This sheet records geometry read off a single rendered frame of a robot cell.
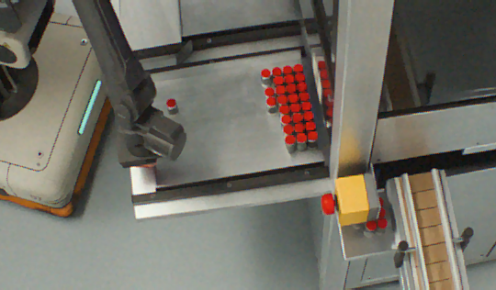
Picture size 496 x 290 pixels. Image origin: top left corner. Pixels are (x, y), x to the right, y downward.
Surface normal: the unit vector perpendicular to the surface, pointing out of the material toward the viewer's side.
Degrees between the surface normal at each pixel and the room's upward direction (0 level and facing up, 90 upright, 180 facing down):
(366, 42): 90
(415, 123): 90
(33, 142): 0
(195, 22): 0
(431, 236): 0
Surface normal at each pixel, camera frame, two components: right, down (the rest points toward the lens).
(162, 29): -0.04, -0.42
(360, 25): 0.14, 0.90
